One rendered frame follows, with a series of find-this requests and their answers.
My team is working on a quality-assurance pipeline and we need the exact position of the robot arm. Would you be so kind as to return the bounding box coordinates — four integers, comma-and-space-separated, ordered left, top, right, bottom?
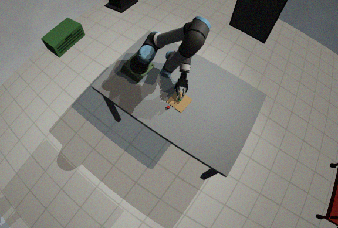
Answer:
130, 16, 211, 78

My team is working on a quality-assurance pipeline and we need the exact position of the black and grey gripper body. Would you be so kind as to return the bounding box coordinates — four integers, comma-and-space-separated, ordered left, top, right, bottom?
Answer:
177, 70, 189, 87

